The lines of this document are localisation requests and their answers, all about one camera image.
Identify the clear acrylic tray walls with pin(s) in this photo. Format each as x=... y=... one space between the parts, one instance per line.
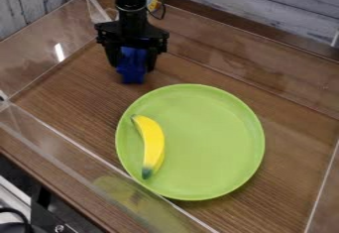
x=65 y=98

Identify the yellow toy banana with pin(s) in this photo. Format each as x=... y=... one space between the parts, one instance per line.
x=154 y=144

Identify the black metal bracket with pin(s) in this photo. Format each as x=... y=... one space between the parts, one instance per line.
x=54 y=216

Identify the green plate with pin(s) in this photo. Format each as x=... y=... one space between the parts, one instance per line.
x=214 y=141

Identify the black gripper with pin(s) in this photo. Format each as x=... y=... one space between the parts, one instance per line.
x=150 y=38

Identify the blue star-shaped block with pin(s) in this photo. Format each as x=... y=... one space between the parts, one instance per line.
x=131 y=64

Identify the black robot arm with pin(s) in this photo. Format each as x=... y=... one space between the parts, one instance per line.
x=133 y=13

